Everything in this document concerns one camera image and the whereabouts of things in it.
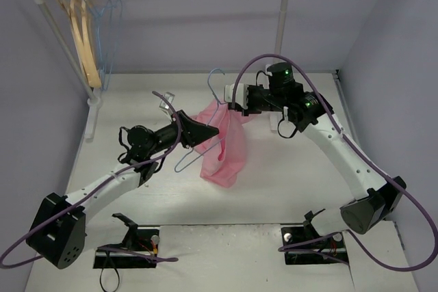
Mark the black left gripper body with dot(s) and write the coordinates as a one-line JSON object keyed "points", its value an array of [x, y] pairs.
{"points": [[185, 129]]}

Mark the pink t shirt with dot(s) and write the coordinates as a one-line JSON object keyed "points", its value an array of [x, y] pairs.
{"points": [[225, 161]]}

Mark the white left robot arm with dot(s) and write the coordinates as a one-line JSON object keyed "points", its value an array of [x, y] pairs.
{"points": [[58, 232]]}

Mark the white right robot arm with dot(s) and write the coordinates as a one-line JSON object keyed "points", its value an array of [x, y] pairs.
{"points": [[374, 197]]}

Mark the wooden hanger right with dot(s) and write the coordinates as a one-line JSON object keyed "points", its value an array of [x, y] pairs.
{"points": [[89, 42]]}

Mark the wooden hanger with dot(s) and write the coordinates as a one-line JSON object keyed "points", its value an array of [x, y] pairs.
{"points": [[77, 39], [83, 39], [89, 42]]}

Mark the wooden hanger left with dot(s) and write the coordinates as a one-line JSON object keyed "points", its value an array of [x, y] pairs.
{"points": [[77, 39]]}

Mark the wooden hanger middle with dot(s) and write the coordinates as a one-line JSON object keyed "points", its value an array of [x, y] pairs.
{"points": [[83, 39]]}

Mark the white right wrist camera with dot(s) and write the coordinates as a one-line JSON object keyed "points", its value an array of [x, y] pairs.
{"points": [[236, 93]]}

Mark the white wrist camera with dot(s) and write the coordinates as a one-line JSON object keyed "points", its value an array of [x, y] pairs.
{"points": [[236, 93], [164, 105]]}

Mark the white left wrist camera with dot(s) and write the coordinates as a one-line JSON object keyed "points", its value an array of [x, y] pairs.
{"points": [[164, 105]]}

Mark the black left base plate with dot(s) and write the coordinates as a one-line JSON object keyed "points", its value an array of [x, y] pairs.
{"points": [[144, 243]]}

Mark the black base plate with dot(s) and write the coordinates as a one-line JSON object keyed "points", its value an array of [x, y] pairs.
{"points": [[144, 243], [330, 250]]}

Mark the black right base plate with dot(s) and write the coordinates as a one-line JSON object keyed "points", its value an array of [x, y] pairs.
{"points": [[330, 250]]}

